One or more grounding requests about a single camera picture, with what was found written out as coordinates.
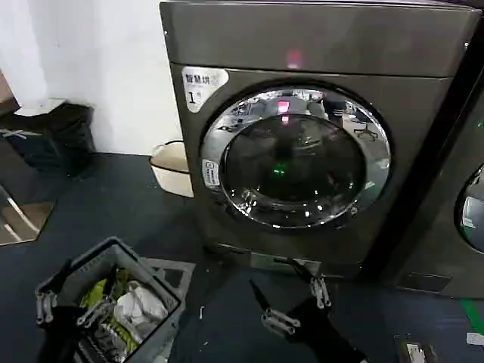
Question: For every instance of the yellow-green garment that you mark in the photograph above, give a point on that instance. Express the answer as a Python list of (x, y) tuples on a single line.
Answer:
[(100, 291)]

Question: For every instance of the white sheet of paper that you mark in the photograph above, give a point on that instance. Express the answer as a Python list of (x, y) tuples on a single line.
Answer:
[(41, 106)]

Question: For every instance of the white garment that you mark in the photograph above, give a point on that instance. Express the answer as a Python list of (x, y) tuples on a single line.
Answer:
[(141, 304)]

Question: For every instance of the black bin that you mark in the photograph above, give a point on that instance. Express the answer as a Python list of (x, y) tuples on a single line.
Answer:
[(56, 140)]

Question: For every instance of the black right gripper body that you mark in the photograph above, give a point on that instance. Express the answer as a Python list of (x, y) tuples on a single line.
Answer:
[(325, 332)]

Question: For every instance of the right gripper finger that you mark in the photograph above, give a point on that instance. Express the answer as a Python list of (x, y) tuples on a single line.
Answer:
[(319, 289), (278, 321)]

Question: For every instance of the small pale floor box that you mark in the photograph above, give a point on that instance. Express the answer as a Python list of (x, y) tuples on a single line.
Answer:
[(412, 349)]

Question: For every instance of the grey plastic laundry basket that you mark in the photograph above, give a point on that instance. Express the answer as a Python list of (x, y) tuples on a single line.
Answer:
[(125, 251)]

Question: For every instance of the round door with green glow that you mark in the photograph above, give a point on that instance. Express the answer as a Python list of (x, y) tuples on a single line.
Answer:
[(472, 215)]

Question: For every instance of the brown cardboard box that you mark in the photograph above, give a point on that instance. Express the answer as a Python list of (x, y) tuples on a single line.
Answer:
[(5, 89)]

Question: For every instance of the shiny metal floor plate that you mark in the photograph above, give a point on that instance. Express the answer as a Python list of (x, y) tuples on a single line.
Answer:
[(26, 219)]

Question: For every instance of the large white label sticker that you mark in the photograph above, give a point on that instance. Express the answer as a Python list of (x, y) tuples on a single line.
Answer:
[(204, 85)]

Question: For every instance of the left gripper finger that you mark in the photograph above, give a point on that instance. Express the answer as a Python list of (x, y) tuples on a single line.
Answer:
[(44, 304), (96, 312)]

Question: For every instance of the small white label sticker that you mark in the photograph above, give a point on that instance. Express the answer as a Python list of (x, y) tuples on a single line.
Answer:
[(211, 174)]

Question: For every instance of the cream plastic basin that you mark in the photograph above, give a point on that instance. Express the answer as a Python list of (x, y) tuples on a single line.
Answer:
[(170, 172)]

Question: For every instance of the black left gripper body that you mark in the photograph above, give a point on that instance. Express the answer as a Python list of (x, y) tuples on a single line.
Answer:
[(62, 336)]

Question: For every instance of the grey front-loading dryer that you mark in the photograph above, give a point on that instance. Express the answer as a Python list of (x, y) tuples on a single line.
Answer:
[(378, 41)]

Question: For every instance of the grey dryer with dark side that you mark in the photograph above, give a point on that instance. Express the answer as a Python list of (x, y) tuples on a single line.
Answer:
[(435, 159)]

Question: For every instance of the round glass dryer door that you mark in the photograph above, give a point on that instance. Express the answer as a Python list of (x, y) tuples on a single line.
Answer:
[(302, 177)]

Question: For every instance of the green floor tape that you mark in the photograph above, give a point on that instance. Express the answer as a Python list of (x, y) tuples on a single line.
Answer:
[(474, 312)]

